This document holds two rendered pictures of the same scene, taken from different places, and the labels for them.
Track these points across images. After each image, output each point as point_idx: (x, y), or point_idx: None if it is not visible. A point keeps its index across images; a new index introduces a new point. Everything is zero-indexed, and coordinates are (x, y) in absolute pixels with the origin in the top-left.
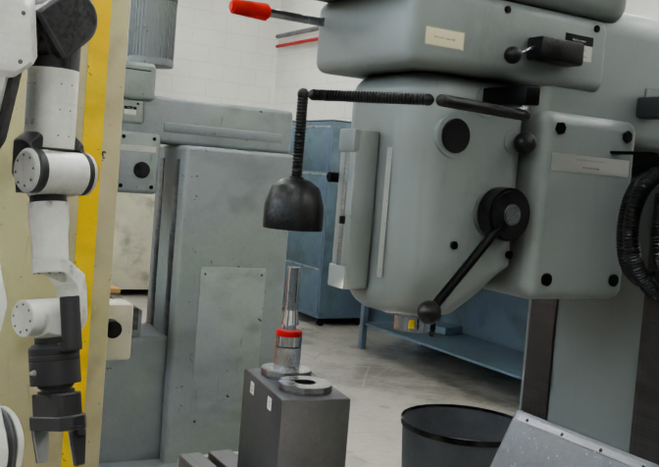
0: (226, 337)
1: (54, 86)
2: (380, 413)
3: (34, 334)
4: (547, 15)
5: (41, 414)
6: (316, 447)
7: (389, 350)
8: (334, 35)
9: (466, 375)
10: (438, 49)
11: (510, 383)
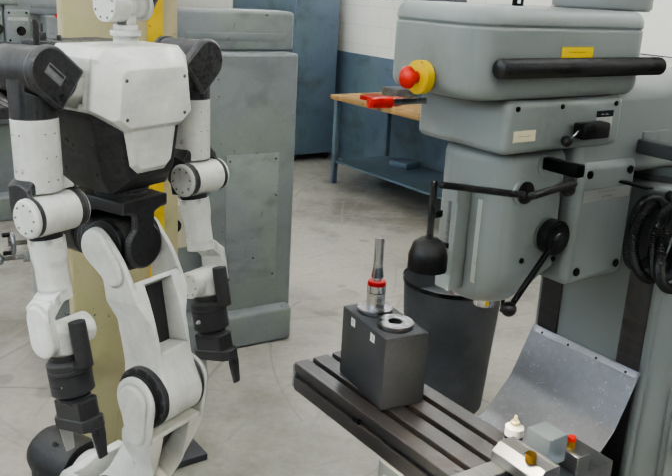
0: (249, 211)
1: (196, 115)
2: (361, 247)
3: (197, 296)
4: (586, 102)
5: (204, 348)
6: (406, 366)
7: (357, 183)
8: (436, 114)
9: (425, 204)
10: (520, 144)
11: None
